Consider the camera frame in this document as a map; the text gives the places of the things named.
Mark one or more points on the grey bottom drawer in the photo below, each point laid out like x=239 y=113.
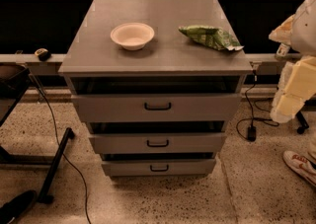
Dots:
x=158 y=168

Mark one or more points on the yellow black tape measure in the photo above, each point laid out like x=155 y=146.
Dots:
x=42 y=54

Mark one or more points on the green chip bag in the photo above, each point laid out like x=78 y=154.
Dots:
x=213 y=37

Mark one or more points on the black wheeled stand leg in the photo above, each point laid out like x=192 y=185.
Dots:
x=303 y=123

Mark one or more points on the grey top drawer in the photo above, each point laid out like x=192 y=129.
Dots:
x=152 y=108

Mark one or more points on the grey middle drawer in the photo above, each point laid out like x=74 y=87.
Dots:
x=142 y=143

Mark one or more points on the black shoe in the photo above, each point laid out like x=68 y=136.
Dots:
x=13 y=210

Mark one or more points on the grey drawer cabinet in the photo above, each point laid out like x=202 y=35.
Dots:
x=170 y=64

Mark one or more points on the grey drawer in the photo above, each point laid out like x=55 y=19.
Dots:
x=158 y=168
x=142 y=143
x=152 y=108

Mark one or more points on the small clear bottle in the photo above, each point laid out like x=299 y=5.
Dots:
x=282 y=51

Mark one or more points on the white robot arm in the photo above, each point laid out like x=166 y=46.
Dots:
x=297 y=83

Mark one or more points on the white paper bowl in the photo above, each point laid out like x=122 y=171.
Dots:
x=132 y=36

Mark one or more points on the white red sneaker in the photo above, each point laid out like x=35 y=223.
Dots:
x=304 y=166

